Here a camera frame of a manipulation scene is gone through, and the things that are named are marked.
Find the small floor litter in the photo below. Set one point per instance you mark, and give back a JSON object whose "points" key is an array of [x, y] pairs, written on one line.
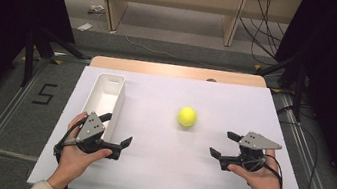
{"points": [[96, 9]]}

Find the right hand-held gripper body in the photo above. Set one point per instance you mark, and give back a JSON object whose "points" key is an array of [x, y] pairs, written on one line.
{"points": [[255, 144]]}

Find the yellow tennis ball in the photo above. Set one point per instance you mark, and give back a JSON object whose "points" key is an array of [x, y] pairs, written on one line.
{"points": [[187, 116]]}

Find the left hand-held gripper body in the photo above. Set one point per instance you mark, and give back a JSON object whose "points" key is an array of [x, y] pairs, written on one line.
{"points": [[90, 128]]}

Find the black metal stand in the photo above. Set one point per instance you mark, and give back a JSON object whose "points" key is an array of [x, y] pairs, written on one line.
{"points": [[29, 60], [298, 90]]}

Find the light wooden desk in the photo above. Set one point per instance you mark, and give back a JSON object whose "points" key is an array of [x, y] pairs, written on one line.
{"points": [[112, 8]]}

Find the person's right hand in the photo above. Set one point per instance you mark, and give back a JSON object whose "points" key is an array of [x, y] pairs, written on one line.
{"points": [[262, 184]]}

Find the white floor scrap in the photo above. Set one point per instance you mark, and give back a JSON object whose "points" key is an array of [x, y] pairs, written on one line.
{"points": [[85, 26]]}

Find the white foam board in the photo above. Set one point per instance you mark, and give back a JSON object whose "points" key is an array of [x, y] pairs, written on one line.
{"points": [[162, 164]]}

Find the white plastic bin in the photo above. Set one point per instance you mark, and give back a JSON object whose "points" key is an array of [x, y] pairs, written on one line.
{"points": [[105, 95]]}

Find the person's left hand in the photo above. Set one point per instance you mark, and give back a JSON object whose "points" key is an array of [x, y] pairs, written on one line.
{"points": [[74, 158]]}

